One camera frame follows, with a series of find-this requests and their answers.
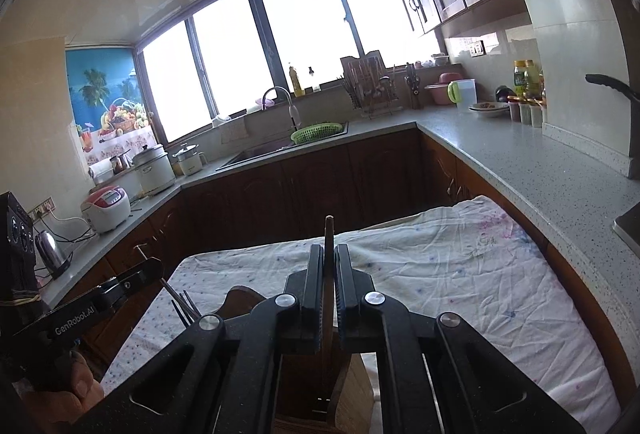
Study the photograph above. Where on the metal chopstick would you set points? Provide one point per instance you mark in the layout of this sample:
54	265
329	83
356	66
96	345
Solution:
181	314
191	305
177	304

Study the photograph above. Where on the tropical fruit poster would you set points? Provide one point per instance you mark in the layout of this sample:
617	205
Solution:
100	84

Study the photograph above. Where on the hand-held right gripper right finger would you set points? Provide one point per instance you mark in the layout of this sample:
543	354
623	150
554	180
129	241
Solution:
345	294

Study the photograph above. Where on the green plastic basket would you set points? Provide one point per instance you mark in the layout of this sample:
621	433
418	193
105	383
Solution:
317	133

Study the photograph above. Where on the yellow liquid bottle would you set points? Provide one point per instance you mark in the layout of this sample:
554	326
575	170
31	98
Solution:
297	82

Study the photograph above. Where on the person's left hand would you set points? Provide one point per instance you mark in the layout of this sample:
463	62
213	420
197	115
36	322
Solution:
55	409

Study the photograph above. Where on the white floral tablecloth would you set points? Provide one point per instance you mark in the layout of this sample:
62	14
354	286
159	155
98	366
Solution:
450	274

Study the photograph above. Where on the small spice jar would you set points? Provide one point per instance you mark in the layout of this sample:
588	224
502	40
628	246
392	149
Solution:
525	113
536	115
513	110

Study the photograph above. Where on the yellow cap oil bottle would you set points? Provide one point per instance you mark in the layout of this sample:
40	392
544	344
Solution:
520	79

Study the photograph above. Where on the pink lidded pot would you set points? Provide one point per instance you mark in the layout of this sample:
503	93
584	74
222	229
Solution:
442	89

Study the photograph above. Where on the wall outlet strip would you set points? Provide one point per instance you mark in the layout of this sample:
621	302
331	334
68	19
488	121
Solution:
41	208

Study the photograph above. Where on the white shallow plate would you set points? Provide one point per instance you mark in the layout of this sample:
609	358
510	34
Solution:
487	109

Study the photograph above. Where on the white red rice cooker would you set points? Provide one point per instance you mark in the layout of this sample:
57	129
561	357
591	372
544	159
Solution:
106	209

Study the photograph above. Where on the curved steel faucet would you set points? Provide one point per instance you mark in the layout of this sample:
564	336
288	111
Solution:
292	112

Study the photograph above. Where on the small white lidded pot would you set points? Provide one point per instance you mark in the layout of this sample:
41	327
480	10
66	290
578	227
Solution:
189	162

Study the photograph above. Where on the black wok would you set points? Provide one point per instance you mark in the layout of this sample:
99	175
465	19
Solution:
612	85

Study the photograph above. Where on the large kitchen window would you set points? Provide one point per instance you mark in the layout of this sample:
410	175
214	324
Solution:
300	14

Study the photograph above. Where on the wooden knife block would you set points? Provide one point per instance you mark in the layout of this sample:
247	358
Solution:
414	89

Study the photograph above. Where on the steel kitchen sink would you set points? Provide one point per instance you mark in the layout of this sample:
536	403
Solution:
260	154

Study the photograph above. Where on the wooden chopstick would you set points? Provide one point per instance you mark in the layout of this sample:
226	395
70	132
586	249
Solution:
329	234

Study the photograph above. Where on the steel electric kettle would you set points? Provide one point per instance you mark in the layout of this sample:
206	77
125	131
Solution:
50	254

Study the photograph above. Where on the metal dish rack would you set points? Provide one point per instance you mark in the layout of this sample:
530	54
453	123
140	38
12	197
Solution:
370	89

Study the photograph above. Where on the wooden utensil holder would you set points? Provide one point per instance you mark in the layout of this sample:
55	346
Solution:
357	389

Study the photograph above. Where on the gas stove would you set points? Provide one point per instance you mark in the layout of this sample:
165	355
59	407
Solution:
629	229

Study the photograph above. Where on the tall white electric cooker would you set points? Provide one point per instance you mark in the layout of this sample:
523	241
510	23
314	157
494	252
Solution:
155	172

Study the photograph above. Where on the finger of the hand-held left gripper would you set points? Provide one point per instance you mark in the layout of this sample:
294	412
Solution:
142	271

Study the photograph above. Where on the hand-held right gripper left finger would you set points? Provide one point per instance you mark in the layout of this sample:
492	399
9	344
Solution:
312	294

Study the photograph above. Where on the paper towel roll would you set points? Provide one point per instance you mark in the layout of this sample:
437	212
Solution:
101	172

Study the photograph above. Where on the clear oil bottle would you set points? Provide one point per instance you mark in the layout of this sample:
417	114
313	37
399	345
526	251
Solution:
534	79

